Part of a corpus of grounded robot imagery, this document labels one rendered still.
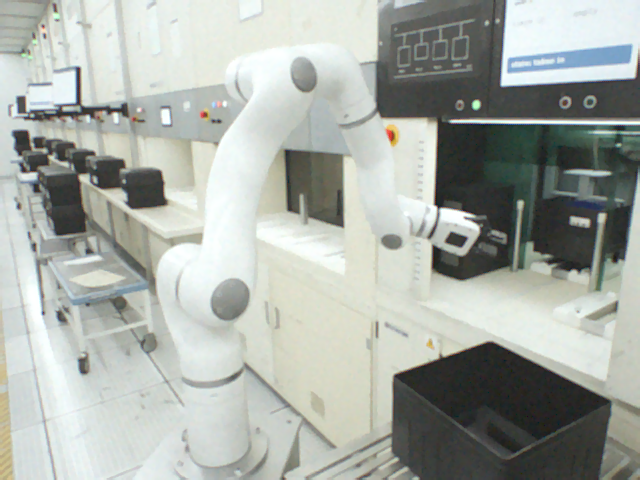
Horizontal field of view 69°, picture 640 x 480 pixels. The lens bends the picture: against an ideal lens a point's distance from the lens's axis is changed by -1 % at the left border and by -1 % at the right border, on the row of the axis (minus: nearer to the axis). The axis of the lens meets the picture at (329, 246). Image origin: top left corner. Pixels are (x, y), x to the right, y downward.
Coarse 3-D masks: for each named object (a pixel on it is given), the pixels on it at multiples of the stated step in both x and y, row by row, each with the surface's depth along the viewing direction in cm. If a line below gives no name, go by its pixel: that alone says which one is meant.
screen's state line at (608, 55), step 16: (592, 48) 89; (608, 48) 87; (624, 48) 85; (512, 64) 103; (528, 64) 100; (544, 64) 97; (560, 64) 95; (576, 64) 92; (592, 64) 90; (608, 64) 87
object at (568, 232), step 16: (592, 176) 154; (560, 192) 163; (544, 208) 158; (560, 208) 154; (576, 208) 149; (624, 208) 152; (544, 224) 159; (560, 224) 155; (576, 224) 150; (592, 224) 146; (624, 224) 155; (544, 240) 160; (560, 240) 156; (576, 240) 151; (592, 240) 147; (624, 240) 157; (560, 256) 157; (576, 256) 152; (592, 256) 148
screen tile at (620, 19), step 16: (576, 0) 90; (592, 0) 88; (608, 0) 85; (624, 0) 83; (608, 16) 86; (624, 16) 84; (576, 32) 91; (592, 32) 89; (608, 32) 86; (624, 32) 84
